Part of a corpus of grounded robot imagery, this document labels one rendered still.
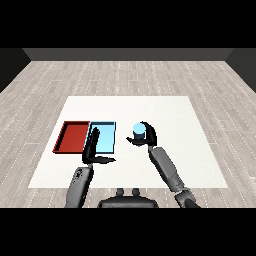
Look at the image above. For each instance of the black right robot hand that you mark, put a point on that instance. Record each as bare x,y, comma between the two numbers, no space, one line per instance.
149,136

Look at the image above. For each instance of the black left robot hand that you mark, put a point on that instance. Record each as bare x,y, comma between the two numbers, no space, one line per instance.
91,146

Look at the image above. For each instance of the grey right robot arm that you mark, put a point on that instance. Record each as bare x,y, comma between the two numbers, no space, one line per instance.
168,173

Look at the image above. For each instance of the small blue can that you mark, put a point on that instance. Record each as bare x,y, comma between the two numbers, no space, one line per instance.
138,130

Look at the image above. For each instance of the light blue shallow open box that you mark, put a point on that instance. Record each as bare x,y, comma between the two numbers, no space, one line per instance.
106,136

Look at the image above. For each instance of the red shallow open box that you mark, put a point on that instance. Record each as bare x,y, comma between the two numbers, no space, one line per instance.
72,136

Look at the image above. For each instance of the dark grey robot body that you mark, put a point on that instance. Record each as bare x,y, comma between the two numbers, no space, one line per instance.
128,201

